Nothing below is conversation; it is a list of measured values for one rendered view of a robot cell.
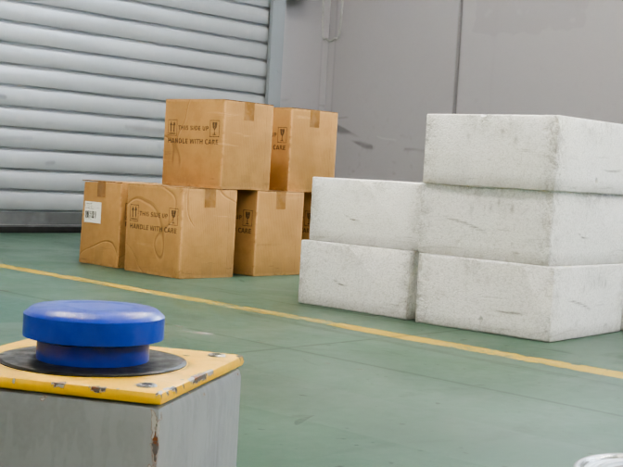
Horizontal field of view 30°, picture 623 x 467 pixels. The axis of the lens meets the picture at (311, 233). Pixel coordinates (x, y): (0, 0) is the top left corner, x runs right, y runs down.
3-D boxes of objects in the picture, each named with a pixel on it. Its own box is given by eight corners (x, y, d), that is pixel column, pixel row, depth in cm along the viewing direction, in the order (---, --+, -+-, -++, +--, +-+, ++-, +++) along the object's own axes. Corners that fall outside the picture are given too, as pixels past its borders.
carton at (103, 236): (144, 260, 443) (147, 182, 441) (184, 267, 426) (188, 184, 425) (78, 261, 422) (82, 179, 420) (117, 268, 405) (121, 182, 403)
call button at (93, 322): (129, 396, 31) (133, 320, 31) (-7, 381, 32) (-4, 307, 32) (182, 372, 35) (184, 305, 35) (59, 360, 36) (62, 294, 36)
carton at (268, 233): (299, 274, 421) (304, 192, 420) (253, 276, 404) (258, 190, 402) (243, 266, 442) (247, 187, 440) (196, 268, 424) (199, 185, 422)
